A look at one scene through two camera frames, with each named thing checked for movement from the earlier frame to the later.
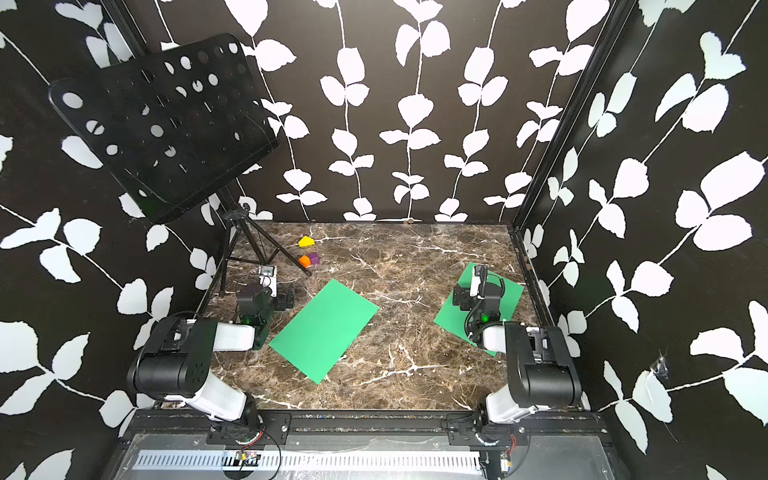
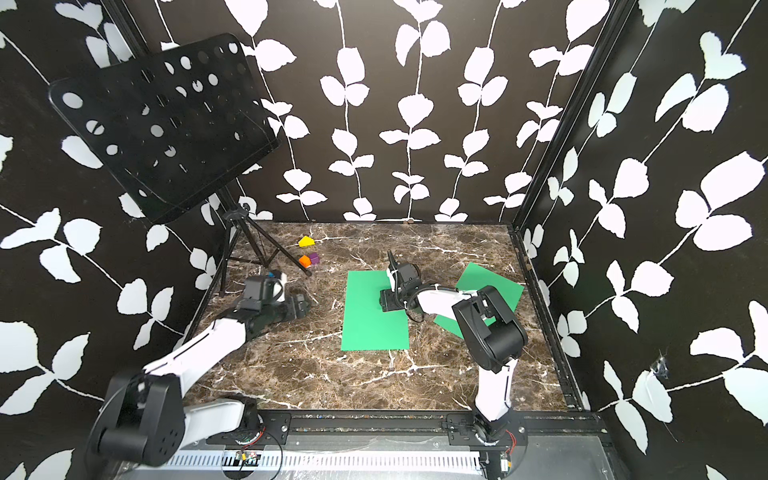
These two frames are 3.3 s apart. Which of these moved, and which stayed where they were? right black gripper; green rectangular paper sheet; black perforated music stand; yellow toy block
Moved: right black gripper; green rectangular paper sheet
Stayed: yellow toy block; black perforated music stand
